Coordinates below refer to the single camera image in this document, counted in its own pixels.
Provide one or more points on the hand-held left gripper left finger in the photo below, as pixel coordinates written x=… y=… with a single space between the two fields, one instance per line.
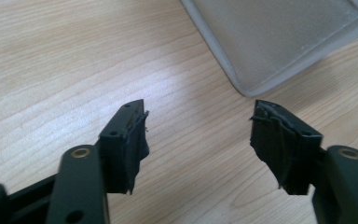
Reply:
x=121 y=149

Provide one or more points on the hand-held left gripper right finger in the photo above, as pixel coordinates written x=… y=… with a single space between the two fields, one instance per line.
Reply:
x=284 y=146

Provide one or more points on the grey mesh mat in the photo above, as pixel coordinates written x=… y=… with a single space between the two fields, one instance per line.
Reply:
x=276 y=40

